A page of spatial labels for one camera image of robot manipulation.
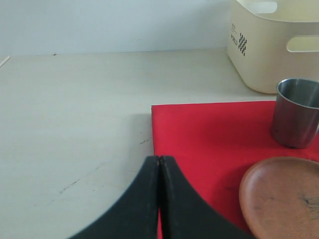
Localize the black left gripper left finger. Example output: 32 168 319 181
71 156 160 239

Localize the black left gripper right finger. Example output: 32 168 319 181
159 156 253 239

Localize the red paper table mat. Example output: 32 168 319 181
152 101 319 231

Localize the brown wooden plate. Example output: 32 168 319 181
239 157 319 239

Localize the stainless steel cup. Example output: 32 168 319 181
270 79 319 149

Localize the cream plastic bin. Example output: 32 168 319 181
227 0 319 94

